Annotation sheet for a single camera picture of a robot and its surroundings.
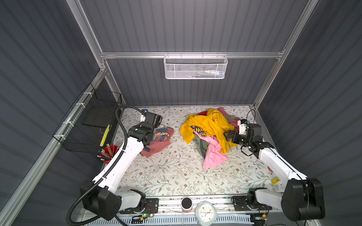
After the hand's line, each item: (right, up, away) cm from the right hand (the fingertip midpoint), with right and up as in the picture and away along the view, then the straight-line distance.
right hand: (232, 135), depth 86 cm
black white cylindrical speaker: (-28, -33, -17) cm, 47 cm away
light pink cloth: (-10, -15, +5) cm, 19 cm away
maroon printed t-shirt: (-45, -3, +4) cm, 45 cm away
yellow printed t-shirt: (-10, +7, +5) cm, 13 cm away
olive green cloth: (-17, -8, +7) cm, 20 cm away
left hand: (-52, +4, -9) cm, 53 cm away
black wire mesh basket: (-80, +7, -14) cm, 82 cm away
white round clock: (-19, -37, -17) cm, 45 cm away
